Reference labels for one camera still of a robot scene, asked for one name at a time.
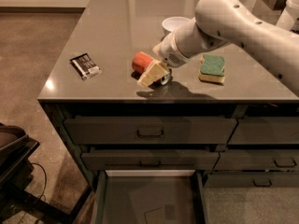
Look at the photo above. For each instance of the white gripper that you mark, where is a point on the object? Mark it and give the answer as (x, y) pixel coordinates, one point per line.
(169, 54)

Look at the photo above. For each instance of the top left drawer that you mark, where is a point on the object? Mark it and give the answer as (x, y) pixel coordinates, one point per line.
(149, 130)

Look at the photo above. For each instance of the bottom right drawer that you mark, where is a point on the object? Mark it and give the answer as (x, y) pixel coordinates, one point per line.
(256, 180)

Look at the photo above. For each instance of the black snack packet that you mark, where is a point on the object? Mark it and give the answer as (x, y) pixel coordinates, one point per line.
(85, 66)

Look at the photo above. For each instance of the orange soda can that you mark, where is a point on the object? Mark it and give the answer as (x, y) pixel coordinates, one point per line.
(141, 61)

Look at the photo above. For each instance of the middle left drawer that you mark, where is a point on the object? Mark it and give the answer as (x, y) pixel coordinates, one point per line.
(155, 159)

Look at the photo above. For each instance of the middle right drawer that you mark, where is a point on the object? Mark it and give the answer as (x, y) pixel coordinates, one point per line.
(268, 159)

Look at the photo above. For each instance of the white plastic canister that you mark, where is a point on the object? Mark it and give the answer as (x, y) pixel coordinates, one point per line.
(289, 18)

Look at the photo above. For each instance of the white ceramic bowl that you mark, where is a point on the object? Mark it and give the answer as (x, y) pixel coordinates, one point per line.
(172, 23)

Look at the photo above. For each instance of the green yellow sponge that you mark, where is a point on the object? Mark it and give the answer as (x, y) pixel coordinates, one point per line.
(212, 68)

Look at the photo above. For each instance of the black chair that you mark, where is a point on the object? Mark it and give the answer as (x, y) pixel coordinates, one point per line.
(16, 146)

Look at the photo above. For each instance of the top right drawer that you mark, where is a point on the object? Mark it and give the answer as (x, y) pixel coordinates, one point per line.
(266, 131)

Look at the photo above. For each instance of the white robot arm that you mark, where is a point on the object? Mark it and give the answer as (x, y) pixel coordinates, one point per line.
(218, 22)

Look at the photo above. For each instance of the open bottom left drawer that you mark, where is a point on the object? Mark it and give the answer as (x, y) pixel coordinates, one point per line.
(149, 197)

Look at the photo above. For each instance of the dark drawer cabinet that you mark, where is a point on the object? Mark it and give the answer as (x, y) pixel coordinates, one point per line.
(59, 109)

